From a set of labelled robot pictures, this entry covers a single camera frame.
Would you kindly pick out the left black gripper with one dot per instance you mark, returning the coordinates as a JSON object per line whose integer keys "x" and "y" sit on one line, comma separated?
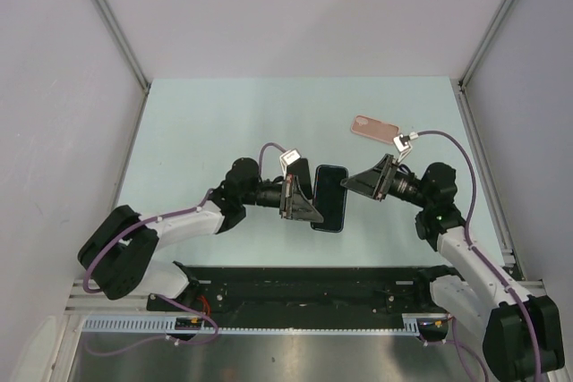
{"x": 295, "y": 206}

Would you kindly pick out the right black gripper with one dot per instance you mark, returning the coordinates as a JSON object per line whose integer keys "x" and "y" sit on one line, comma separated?
{"x": 376, "y": 182}

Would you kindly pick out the black phone case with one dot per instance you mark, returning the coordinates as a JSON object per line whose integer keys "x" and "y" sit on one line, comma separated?
{"x": 330, "y": 168}

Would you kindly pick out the pink phone case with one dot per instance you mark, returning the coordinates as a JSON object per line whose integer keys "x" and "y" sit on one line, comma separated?
{"x": 374, "y": 129}

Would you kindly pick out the white-edged black smartphone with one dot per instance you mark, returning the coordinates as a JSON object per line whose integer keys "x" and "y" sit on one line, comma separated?
{"x": 301, "y": 170}

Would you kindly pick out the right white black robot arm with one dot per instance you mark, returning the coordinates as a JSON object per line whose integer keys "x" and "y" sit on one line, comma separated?
{"x": 520, "y": 332}

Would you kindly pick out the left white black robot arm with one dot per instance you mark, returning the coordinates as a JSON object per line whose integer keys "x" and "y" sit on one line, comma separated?
{"x": 118, "y": 258}

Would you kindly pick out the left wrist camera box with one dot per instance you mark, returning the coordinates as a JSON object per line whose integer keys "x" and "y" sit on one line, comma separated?
{"x": 287, "y": 158}

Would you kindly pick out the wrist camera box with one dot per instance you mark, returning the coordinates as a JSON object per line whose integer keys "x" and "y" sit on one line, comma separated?
{"x": 403, "y": 145}
{"x": 287, "y": 158}

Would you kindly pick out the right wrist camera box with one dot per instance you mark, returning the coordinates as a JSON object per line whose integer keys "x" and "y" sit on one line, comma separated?
{"x": 403, "y": 145}

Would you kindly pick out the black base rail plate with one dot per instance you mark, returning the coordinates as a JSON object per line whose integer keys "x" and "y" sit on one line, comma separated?
{"x": 313, "y": 294}

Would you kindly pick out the right aluminium frame post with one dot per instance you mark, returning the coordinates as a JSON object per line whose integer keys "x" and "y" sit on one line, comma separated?
{"x": 494, "y": 26}

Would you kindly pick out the aluminium frame post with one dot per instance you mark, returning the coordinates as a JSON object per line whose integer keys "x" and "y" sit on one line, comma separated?
{"x": 494, "y": 26}
{"x": 116, "y": 33}

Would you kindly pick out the left aluminium frame post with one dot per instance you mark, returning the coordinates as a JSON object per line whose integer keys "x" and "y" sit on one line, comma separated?
{"x": 116, "y": 33}

